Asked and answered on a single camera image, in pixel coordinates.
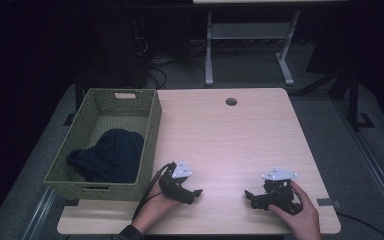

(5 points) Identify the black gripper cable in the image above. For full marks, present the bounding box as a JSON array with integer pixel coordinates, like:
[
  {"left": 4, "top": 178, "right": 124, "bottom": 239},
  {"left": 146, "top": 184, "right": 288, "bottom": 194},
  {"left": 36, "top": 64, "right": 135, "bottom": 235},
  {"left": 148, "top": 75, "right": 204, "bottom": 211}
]
[{"left": 132, "top": 163, "right": 176, "bottom": 222}]

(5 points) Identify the dark cloth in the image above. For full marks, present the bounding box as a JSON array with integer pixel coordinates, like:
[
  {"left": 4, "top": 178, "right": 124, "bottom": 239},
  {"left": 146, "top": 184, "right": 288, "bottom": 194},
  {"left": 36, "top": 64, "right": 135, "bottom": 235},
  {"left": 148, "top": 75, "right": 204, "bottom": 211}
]
[{"left": 65, "top": 128, "right": 145, "bottom": 184}]

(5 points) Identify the bundle of floor cables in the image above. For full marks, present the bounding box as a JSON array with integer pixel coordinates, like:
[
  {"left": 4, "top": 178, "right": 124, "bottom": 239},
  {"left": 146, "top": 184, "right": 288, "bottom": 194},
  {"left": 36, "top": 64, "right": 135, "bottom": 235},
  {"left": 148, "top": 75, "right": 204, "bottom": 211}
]
[{"left": 131, "top": 34, "right": 208, "bottom": 90}]

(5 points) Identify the white metal stand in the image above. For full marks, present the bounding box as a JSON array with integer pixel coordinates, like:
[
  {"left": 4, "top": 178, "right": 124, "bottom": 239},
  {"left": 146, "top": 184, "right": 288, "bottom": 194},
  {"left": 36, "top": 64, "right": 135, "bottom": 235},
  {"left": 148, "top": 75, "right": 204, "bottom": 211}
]
[{"left": 204, "top": 9, "right": 302, "bottom": 88}]

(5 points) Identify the black metal stand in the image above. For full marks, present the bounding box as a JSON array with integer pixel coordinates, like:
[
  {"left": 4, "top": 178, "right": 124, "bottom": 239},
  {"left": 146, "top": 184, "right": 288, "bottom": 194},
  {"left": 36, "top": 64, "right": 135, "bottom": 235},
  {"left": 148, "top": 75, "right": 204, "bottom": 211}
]
[{"left": 345, "top": 66, "right": 376, "bottom": 132}]

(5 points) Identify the grey tape strip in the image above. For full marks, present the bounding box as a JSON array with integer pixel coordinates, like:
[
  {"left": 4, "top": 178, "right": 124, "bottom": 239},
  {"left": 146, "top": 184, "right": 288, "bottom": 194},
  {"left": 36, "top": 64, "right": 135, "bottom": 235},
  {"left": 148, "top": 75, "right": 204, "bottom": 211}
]
[{"left": 316, "top": 197, "right": 343, "bottom": 210}]

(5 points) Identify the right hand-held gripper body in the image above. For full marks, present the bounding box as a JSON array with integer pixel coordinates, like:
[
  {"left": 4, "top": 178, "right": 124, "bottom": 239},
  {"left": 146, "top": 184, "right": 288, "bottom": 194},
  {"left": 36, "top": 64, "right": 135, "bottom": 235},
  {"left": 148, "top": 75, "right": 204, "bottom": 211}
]
[{"left": 260, "top": 166, "right": 304, "bottom": 216}]

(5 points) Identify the black floor cable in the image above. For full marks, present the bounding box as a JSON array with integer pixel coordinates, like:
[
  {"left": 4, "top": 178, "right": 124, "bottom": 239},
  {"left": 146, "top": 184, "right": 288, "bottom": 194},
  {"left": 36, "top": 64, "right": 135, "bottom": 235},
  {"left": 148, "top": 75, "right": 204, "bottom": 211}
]
[{"left": 335, "top": 211, "right": 384, "bottom": 240}]

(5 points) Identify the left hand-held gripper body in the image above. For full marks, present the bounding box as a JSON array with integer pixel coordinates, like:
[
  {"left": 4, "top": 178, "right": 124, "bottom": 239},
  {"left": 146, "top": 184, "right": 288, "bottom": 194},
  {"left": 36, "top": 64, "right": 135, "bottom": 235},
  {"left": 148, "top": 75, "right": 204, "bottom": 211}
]
[{"left": 157, "top": 159, "right": 195, "bottom": 205}]

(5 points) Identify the black floor bracket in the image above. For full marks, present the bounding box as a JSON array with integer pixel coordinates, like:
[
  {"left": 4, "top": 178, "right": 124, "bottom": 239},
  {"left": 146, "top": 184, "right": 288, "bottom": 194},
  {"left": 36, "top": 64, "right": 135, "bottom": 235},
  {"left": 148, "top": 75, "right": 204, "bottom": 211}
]
[{"left": 62, "top": 112, "right": 77, "bottom": 127}]

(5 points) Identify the person's left hand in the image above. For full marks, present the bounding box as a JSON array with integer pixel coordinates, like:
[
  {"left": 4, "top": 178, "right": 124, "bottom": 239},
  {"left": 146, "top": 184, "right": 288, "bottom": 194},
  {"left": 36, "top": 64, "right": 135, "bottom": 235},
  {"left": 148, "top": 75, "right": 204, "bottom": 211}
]
[{"left": 131, "top": 182, "right": 182, "bottom": 234}]

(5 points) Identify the metal floor rail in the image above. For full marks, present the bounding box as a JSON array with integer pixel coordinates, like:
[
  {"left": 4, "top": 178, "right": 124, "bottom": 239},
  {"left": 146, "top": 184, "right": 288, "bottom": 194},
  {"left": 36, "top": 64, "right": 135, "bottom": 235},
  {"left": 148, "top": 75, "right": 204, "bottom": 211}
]
[
  {"left": 332, "top": 98, "right": 384, "bottom": 232},
  {"left": 21, "top": 185, "right": 58, "bottom": 240}
]

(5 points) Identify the green woven basket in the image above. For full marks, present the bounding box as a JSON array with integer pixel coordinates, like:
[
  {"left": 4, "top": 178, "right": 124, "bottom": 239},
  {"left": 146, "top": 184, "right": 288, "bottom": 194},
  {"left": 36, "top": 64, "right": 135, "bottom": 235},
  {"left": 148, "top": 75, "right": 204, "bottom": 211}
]
[{"left": 43, "top": 87, "right": 163, "bottom": 202}]

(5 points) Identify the person's right hand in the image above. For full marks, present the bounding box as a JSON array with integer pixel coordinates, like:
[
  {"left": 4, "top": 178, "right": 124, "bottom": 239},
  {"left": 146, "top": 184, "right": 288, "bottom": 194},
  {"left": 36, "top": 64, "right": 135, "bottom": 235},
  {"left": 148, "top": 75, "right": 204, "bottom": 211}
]
[{"left": 267, "top": 180, "right": 323, "bottom": 240}]

